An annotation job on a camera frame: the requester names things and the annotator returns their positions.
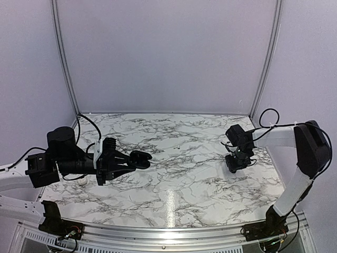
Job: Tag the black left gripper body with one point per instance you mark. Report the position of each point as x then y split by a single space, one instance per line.
101 168

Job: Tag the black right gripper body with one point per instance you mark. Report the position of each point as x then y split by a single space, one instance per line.
240 161

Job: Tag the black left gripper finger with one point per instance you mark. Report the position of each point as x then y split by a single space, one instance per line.
118 171
116 158

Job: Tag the black earbud charging case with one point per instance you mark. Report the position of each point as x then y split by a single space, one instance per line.
139 159

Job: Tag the white earbud charging case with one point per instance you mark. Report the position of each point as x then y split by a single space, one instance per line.
82 181

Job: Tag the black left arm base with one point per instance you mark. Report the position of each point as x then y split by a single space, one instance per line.
54 224

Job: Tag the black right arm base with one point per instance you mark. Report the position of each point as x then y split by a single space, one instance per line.
273 225

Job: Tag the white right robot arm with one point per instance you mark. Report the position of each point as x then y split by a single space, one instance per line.
312 156

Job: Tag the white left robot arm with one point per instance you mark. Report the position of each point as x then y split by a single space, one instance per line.
34 171

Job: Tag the aluminium front rail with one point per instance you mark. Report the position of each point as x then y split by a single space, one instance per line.
107 238

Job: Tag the right aluminium wall post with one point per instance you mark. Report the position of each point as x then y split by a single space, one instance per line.
277 16

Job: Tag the aluminium wall post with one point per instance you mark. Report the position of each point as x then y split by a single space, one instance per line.
62 55
277 16

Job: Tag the left aluminium wall post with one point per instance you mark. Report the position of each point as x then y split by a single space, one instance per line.
62 55

